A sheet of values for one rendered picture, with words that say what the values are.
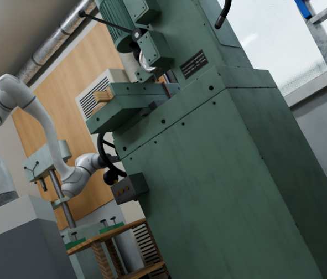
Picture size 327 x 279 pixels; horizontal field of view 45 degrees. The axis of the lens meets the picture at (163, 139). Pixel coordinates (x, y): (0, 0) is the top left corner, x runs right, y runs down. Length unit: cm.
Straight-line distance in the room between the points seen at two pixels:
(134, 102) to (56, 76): 293
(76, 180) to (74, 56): 223
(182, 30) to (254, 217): 75
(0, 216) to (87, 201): 275
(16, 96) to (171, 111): 95
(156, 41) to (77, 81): 267
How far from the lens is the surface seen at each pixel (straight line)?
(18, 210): 154
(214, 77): 136
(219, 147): 136
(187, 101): 142
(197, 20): 155
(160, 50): 155
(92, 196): 418
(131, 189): 153
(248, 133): 131
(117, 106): 150
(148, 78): 178
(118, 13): 187
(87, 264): 368
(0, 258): 154
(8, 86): 215
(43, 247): 150
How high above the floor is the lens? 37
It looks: 12 degrees up
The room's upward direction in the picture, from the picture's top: 25 degrees counter-clockwise
